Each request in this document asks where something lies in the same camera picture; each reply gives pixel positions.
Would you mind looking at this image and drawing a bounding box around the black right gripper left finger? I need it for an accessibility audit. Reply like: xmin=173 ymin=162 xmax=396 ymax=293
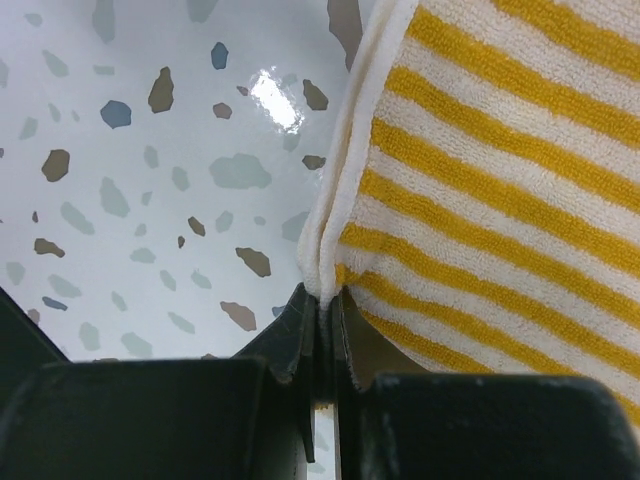
xmin=1 ymin=288 xmax=316 ymax=479

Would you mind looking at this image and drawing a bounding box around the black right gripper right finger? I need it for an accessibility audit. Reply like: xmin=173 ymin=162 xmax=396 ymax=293
xmin=330 ymin=292 xmax=639 ymax=479

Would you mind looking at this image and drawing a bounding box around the yellow white striped towel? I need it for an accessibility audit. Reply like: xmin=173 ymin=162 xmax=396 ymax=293
xmin=298 ymin=1 xmax=639 ymax=423

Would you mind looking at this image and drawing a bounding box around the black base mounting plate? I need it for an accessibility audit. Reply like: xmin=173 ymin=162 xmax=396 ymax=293
xmin=0 ymin=290 xmax=67 ymax=388

